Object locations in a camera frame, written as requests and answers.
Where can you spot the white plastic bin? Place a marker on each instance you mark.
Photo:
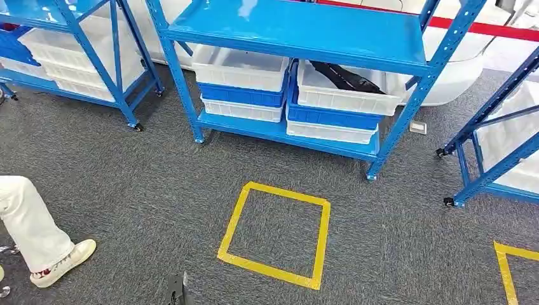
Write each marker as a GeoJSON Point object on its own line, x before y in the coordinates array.
{"type": "Point", "coordinates": [21, 67]}
{"type": "Point", "coordinates": [328, 132]}
{"type": "Point", "coordinates": [84, 89]}
{"type": "Point", "coordinates": [54, 44]}
{"type": "Point", "coordinates": [242, 111]}
{"type": "Point", "coordinates": [509, 134]}
{"type": "Point", "coordinates": [90, 73]}
{"type": "Point", "coordinates": [240, 67]}
{"type": "Point", "coordinates": [337, 99]}

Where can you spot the black long part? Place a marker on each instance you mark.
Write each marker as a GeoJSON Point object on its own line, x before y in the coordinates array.
{"type": "Point", "coordinates": [345, 78]}

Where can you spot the blue metal shelf rack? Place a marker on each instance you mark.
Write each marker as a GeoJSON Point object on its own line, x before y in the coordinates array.
{"type": "Point", "coordinates": [294, 29]}
{"type": "Point", "coordinates": [25, 10]}
{"type": "Point", "coordinates": [497, 169]}

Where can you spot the black caster wheel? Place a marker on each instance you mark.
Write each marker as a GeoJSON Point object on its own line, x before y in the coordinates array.
{"type": "Point", "coordinates": [449, 202]}
{"type": "Point", "coordinates": [138, 126]}
{"type": "Point", "coordinates": [441, 153]}
{"type": "Point", "coordinates": [159, 91]}

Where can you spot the small white floor box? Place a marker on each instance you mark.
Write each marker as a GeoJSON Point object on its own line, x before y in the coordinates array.
{"type": "Point", "coordinates": [417, 127]}

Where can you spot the person's white shoe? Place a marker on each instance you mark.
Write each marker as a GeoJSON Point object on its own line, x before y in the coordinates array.
{"type": "Point", "coordinates": [63, 263]}

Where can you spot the red strip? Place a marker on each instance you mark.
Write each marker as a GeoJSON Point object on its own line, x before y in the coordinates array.
{"type": "Point", "coordinates": [484, 28]}

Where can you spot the person's leg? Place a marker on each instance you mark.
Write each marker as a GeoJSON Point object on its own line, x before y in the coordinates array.
{"type": "Point", "coordinates": [29, 223]}

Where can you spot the chrome chair base leg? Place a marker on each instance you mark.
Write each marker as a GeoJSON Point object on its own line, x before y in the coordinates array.
{"type": "Point", "coordinates": [8, 250]}
{"type": "Point", "coordinates": [4, 291]}

